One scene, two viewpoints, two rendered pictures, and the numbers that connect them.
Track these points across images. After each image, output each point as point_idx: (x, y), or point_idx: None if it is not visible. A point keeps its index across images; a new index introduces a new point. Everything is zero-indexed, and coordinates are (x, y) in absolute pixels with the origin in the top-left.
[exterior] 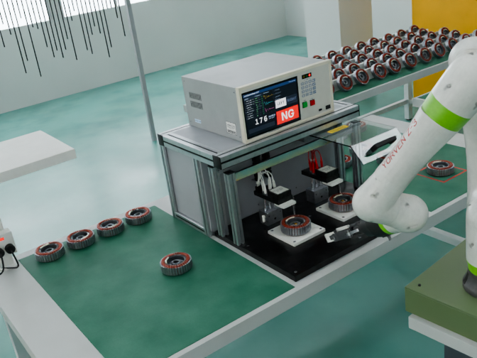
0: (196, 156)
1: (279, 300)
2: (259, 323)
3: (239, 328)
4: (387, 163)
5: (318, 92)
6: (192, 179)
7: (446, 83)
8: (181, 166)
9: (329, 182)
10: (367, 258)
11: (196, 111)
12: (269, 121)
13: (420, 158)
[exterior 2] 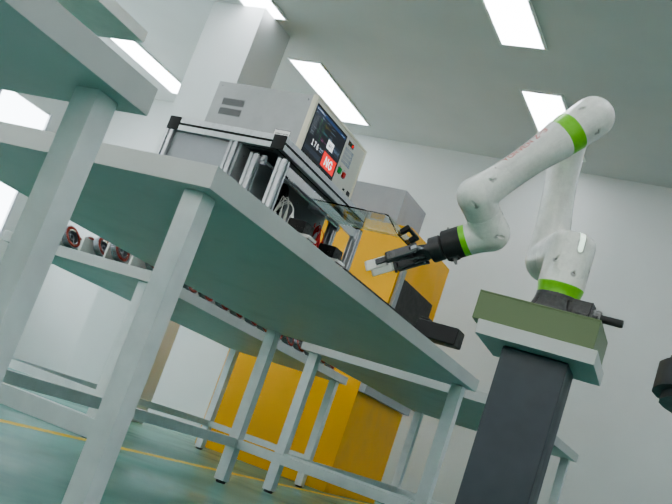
0: (242, 137)
1: (342, 268)
2: (325, 272)
3: (316, 255)
4: (510, 157)
5: (349, 171)
6: None
7: (580, 106)
8: (193, 155)
9: (333, 258)
10: (387, 316)
11: (225, 119)
12: (317, 152)
13: (541, 160)
